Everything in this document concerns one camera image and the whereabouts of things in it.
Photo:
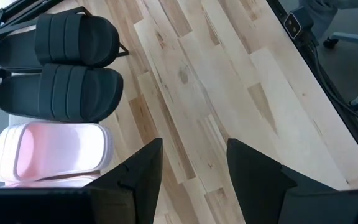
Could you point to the person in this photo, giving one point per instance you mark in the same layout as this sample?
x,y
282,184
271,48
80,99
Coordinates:
x,y
325,12

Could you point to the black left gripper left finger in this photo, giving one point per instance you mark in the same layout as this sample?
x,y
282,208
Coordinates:
x,y
120,205

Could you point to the office chair base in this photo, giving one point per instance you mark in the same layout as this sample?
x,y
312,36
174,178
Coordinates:
x,y
353,39

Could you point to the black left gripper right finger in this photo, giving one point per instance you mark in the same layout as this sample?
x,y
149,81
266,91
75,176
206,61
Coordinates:
x,y
259,193

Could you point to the small black table camera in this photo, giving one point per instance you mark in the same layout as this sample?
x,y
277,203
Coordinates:
x,y
297,23

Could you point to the wooden shelf with black frame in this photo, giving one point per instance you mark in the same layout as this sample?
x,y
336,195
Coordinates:
x,y
125,51

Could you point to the black slide sandal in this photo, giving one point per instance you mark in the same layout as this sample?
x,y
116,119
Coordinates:
x,y
73,40
73,93

